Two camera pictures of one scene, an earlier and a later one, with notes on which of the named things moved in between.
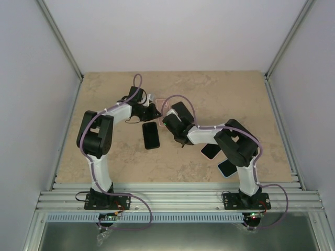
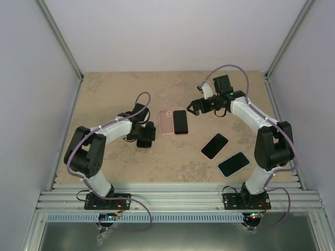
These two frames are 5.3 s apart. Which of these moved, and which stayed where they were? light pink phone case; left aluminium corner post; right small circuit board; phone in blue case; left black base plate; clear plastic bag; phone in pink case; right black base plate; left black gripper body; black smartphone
Moved: black smartphone; left black gripper body; light pink phone case
Stayed: phone in blue case; left black base plate; clear plastic bag; right small circuit board; left aluminium corner post; phone in pink case; right black base plate
